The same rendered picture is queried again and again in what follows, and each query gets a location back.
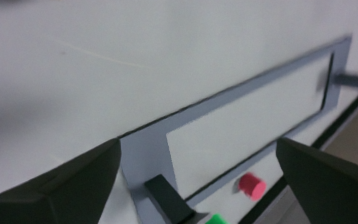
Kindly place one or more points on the pink cylinder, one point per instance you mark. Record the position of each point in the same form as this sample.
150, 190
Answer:
251, 188

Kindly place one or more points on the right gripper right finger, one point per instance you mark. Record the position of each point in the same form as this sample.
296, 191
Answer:
325, 185

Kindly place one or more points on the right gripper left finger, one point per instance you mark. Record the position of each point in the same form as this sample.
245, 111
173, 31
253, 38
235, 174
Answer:
75, 192

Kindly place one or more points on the green cylinder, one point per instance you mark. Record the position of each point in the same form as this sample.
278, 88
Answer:
215, 220

